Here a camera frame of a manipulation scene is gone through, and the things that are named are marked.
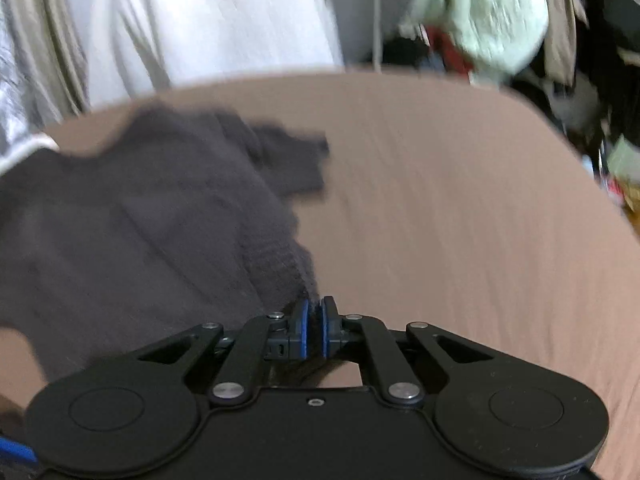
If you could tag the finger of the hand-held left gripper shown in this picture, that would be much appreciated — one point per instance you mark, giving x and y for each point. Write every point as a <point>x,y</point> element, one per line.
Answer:
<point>17,449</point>

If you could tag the beige hanging garment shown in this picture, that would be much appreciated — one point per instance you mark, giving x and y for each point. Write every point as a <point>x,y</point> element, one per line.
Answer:
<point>560,30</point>

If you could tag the light green garment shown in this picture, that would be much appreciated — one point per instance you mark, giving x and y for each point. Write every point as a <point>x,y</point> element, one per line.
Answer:
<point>490,10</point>

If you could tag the black jacket white piping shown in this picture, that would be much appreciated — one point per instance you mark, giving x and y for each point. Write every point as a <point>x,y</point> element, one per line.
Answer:
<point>620,5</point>

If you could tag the dark brown knit sweater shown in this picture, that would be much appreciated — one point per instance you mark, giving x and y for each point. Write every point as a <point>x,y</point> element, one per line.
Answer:
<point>150,240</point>

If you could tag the white fleece blanket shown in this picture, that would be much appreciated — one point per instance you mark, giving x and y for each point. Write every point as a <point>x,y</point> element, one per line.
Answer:
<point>200,20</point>

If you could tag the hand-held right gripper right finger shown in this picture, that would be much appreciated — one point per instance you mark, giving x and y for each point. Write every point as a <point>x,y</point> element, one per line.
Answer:
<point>329,332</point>

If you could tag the grey rack pole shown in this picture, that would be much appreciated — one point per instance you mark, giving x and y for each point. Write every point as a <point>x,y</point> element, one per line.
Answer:
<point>377,10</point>

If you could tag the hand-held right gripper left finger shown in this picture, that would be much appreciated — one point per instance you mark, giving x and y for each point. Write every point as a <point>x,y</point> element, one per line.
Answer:
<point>301,332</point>

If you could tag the red garment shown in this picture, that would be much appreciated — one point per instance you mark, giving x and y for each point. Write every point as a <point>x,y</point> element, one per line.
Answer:
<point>452,55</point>

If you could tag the beige curtain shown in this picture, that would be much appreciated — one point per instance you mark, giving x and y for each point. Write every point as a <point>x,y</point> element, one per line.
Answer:
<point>45,35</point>

